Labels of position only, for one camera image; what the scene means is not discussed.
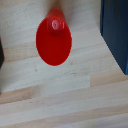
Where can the red plastic cup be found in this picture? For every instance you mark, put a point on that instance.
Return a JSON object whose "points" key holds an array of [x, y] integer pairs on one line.
{"points": [[53, 43]]}

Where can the black fabric storage box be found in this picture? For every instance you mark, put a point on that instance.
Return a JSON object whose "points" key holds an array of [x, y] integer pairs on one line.
{"points": [[1, 56]]}

